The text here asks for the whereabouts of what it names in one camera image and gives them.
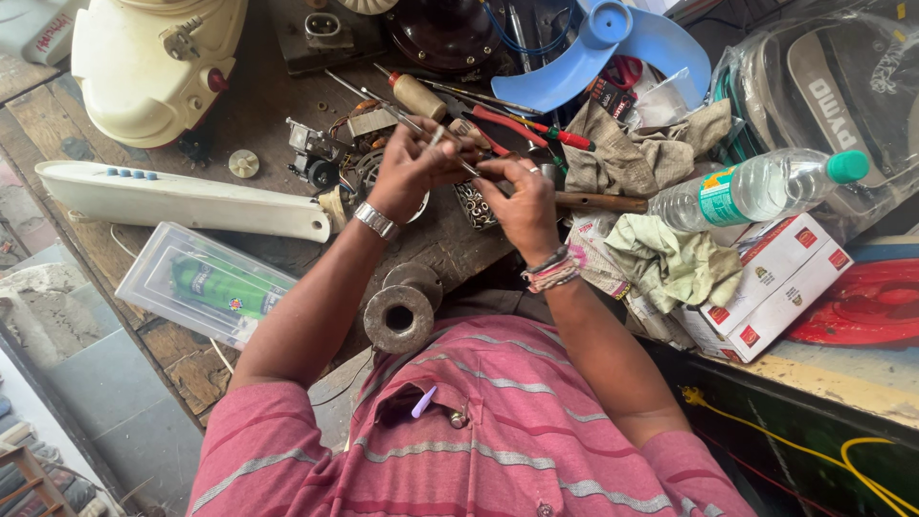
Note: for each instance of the person's left hand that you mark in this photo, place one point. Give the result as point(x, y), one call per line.
point(402, 176)

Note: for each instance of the person's right hand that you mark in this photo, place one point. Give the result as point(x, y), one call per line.
point(535, 212)

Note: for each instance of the small metal pin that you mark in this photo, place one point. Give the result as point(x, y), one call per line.
point(436, 136)

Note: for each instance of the thin metal screwdriver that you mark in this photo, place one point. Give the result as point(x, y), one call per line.
point(392, 110)

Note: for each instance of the silver metal wristwatch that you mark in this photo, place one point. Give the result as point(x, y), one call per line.
point(375, 220)

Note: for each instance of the tray of metal washers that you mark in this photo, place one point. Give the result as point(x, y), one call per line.
point(475, 208)

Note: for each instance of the copper wound motor stator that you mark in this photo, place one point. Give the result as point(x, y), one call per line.
point(366, 118)

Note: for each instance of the red green screwdriver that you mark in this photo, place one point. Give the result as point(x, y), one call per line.
point(560, 135)

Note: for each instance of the small metal motor part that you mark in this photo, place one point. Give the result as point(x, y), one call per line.
point(312, 151)

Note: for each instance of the long thin metal rod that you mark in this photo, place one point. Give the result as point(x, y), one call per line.
point(481, 95)

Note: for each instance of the grey brown rag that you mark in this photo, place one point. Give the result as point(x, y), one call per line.
point(639, 151)

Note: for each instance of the rusty metal flanged spool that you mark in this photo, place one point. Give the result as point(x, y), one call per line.
point(400, 309)

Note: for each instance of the small black red box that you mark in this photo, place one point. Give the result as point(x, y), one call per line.
point(610, 97)

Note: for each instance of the pale green rag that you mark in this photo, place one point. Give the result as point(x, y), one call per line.
point(668, 262)

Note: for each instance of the dark brown motor dome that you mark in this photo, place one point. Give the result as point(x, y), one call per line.
point(441, 32)

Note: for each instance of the metal plate with socket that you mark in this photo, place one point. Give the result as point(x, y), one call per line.
point(323, 32)

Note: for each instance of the silver metal pen tool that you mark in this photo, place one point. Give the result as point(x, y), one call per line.
point(520, 36)

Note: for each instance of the blue plastic fan blade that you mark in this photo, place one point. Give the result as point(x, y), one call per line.
point(610, 50)

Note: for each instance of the clear water bottle green cap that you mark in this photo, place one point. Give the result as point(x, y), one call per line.
point(754, 190)

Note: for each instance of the purple pen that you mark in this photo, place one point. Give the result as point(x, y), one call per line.
point(423, 402)

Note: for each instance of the clear plastic box green item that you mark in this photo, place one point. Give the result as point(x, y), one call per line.
point(208, 287)

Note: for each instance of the white fan control panel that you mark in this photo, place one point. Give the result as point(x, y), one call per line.
point(179, 201)

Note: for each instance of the pink striped shirt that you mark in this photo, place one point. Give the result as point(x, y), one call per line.
point(495, 445)

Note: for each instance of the white red cardboard box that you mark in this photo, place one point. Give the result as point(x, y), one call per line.
point(782, 309)
point(768, 269)

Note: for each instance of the cream fan motor housing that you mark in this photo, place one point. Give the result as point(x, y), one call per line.
point(151, 64)

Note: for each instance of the plastic wrapped fan base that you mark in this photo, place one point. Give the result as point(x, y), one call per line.
point(825, 100)

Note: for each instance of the red plastic disc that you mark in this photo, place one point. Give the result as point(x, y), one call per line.
point(869, 301)

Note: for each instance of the white plastic cover red print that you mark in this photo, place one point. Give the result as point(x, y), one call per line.
point(36, 29)

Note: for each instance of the wooden stool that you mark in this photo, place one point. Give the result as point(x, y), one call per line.
point(29, 481)

